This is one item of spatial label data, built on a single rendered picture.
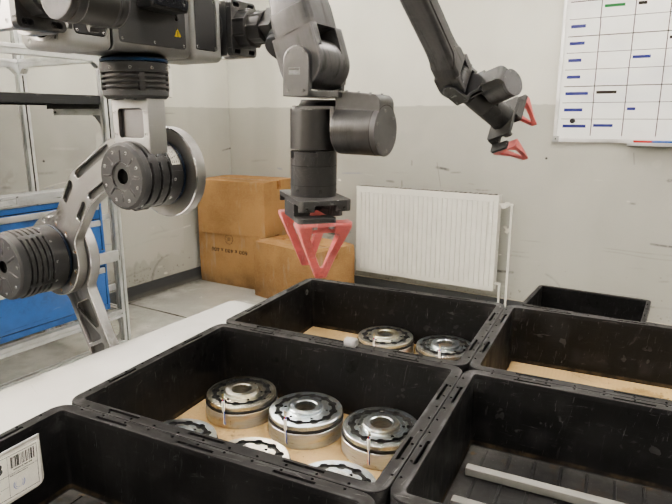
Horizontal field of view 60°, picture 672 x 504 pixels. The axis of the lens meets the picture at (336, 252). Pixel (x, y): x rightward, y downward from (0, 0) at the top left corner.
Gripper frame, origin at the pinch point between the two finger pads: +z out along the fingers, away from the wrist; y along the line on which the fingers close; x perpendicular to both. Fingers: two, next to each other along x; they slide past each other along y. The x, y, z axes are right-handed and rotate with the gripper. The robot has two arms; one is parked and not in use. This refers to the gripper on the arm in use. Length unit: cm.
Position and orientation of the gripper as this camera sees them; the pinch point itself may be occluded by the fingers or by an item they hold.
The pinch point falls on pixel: (313, 264)
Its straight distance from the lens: 74.6
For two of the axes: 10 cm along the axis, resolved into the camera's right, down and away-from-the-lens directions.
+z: -0.1, 9.7, 2.5
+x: -9.5, 0.7, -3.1
